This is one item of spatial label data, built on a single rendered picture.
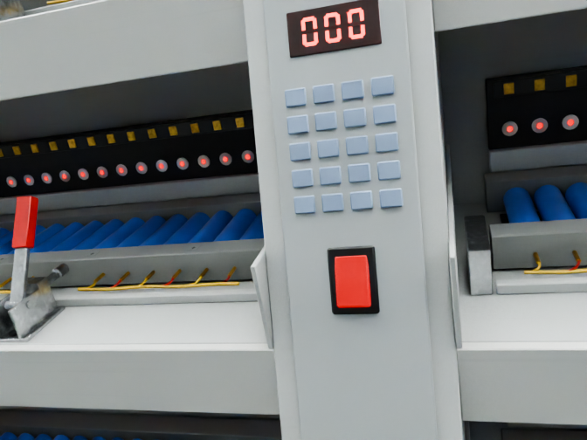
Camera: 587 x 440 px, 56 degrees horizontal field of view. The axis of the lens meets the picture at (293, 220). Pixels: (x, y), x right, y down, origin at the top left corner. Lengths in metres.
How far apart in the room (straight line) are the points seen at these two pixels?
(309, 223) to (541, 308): 0.13
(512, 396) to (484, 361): 0.02
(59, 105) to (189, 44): 0.30
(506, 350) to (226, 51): 0.21
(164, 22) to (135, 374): 0.20
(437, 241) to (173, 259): 0.19
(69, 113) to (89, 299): 0.25
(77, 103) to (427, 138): 0.40
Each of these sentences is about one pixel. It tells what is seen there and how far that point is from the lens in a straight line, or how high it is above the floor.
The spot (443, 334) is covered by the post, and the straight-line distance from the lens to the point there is 0.29.
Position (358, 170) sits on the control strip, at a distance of 0.27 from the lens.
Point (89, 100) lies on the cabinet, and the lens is 0.59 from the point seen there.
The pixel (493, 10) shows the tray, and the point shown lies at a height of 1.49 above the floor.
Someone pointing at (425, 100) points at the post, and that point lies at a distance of 0.28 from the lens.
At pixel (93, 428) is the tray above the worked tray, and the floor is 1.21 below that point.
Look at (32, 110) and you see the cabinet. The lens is 0.63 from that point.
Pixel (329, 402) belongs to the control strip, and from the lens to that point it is 0.30.
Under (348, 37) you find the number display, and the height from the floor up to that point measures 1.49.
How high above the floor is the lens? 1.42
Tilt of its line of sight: 3 degrees down
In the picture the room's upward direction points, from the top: 5 degrees counter-clockwise
